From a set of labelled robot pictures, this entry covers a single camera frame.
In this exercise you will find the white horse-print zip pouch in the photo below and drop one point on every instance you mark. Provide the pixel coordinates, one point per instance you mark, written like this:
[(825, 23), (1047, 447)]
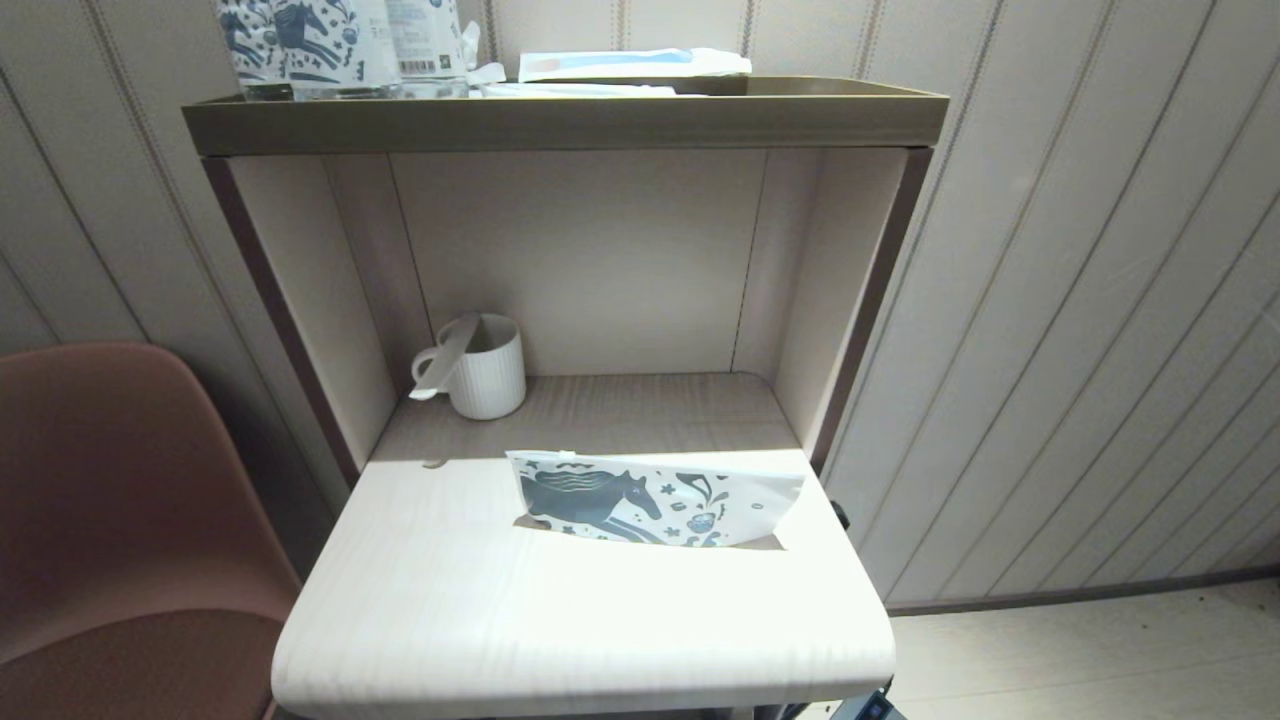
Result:
[(600, 500)]

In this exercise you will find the white ribbed mug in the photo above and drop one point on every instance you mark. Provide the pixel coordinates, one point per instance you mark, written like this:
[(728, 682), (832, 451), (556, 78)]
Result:
[(490, 385)]

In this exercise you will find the white wrapped packet in mug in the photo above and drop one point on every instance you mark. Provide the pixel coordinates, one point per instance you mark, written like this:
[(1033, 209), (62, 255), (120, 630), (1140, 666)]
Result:
[(447, 350)]

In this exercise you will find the black desk knob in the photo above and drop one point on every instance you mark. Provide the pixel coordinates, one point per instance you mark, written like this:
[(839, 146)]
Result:
[(840, 515)]

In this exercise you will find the light wood shelf desk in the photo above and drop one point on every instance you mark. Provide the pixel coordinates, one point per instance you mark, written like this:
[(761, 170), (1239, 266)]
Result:
[(560, 640)]

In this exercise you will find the blue white toothbrush packet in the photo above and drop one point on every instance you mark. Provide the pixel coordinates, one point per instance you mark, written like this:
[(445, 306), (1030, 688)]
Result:
[(620, 63)]

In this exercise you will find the small knotted white packet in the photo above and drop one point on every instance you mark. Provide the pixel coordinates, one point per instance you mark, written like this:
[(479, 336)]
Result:
[(483, 70)]

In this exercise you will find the barcode label water bottle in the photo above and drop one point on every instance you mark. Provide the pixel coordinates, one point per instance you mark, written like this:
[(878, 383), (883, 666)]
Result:
[(425, 40)]

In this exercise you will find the horse-print packages on shelf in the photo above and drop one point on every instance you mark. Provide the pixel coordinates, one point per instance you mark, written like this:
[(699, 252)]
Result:
[(335, 40)]

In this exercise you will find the horse label water bottle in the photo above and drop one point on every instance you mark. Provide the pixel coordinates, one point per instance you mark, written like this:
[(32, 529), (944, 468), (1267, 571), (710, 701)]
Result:
[(245, 40)]

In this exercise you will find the brown chair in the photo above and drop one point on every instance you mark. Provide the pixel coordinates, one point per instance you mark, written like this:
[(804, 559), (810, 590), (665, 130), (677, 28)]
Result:
[(120, 520)]

